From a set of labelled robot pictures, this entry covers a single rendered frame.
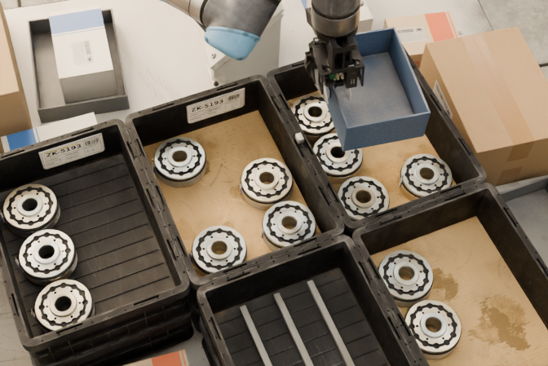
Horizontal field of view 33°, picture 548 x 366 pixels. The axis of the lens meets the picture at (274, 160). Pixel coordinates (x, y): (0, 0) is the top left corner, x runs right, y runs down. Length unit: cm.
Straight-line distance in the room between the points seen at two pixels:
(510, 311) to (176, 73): 94
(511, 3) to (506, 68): 138
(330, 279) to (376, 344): 15
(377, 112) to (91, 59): 73
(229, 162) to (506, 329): 63
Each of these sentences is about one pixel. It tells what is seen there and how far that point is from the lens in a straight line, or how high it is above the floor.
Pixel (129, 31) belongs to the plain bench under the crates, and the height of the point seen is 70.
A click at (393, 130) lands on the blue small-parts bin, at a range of 158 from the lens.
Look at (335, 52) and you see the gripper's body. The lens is 141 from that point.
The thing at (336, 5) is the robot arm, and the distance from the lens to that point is 135.
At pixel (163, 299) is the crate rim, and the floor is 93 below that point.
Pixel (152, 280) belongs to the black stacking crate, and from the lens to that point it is 173.
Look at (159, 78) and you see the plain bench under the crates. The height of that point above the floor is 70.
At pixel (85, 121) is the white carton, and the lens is 199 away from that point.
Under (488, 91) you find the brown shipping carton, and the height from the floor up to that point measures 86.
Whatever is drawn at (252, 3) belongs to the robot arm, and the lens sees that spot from 137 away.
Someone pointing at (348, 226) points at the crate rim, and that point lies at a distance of 167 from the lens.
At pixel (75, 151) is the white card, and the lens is 183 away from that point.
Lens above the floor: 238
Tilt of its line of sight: 56 degrees down
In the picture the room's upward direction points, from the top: 3 degrees clockwise
